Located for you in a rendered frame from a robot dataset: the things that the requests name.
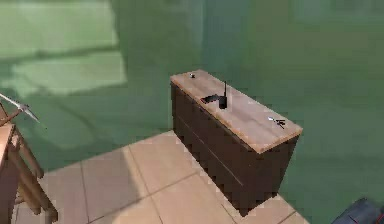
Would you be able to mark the dark blue grey object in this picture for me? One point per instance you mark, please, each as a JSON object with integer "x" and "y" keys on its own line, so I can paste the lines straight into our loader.
{"x": 361, "y": 212}

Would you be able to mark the small silver round object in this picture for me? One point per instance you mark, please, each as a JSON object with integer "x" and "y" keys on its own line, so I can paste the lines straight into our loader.
{"x": 191, "y": 75}

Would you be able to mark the brown wooden table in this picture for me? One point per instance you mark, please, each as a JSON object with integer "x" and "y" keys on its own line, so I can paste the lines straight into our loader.
{"x": 20, "y": 173}

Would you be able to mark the thin silver pointed object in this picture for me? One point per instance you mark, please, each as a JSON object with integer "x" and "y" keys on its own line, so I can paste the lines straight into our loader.
{"x": 23, "y": 108}

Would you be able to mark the small silver black object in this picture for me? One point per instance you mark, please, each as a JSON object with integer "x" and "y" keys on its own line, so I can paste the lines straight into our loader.
{"x": 277, "y": 121}

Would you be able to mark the black handset with antenna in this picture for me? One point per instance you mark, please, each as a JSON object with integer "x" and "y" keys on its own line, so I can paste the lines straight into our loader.
{"x": 222, "y": 99}

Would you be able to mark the dark brown wooden cabinet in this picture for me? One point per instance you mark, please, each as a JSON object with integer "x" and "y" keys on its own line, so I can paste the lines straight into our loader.
{"x": 213, "y": 140}

